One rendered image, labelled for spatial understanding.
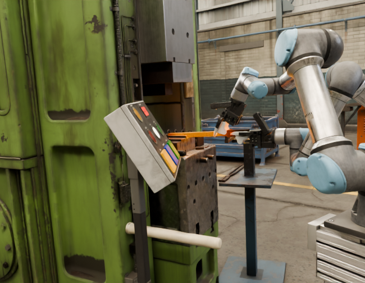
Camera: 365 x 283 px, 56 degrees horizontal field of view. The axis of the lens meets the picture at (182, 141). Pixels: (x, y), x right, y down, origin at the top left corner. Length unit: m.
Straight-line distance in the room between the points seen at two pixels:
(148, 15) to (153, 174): 0.86
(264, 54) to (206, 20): 2.32
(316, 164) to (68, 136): 1.09
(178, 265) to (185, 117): 0.83
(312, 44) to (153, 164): 0.61
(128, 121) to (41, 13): 0.90
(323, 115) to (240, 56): 9.25
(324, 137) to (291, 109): 8.58
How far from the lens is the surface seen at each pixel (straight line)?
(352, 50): 9.20
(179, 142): 1.70
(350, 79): 1.45
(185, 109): 2.06
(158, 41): 1.64
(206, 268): 2.15
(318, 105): 1.08
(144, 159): 1.06
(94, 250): 1.82
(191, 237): 1.46
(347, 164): 1.02
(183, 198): 1.69
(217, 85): 10.64
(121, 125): 1.06
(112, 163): 1.51
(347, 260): 1.22
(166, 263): 1.90
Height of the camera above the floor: 1.24
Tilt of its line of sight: 9 degrees down
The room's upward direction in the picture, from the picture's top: 3 degrees counter-clockwise
